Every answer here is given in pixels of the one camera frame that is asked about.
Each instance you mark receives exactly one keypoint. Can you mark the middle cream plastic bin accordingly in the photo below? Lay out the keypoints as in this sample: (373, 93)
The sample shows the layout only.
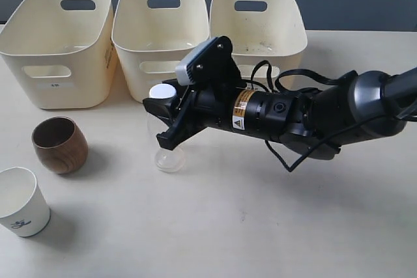
(152, 36)

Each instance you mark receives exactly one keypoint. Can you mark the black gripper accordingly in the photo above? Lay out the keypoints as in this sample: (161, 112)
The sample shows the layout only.
(228, 105)

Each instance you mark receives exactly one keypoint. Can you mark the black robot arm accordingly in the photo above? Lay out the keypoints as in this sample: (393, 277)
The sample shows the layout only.
(352, 108)

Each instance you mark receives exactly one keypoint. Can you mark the right cream plastic bin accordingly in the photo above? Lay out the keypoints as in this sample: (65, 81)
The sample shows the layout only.
(266, 34)

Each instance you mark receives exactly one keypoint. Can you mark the cream plastic bin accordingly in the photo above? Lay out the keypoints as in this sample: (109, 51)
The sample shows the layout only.
(152, 36)
(61, 52)
(266, 34)

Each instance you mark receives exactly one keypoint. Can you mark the white paper cup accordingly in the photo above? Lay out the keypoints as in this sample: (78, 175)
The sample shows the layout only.
(24, 210)

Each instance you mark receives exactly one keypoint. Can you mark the clear plastic bottle white cap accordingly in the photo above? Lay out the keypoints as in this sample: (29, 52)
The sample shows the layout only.
(165, 160)

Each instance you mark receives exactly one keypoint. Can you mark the brown wooden cup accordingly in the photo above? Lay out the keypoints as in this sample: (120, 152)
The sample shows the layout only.
(60, 145)

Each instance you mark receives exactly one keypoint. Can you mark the left cream plastic bin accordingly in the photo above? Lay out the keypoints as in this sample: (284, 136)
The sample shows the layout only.
(61, 52)

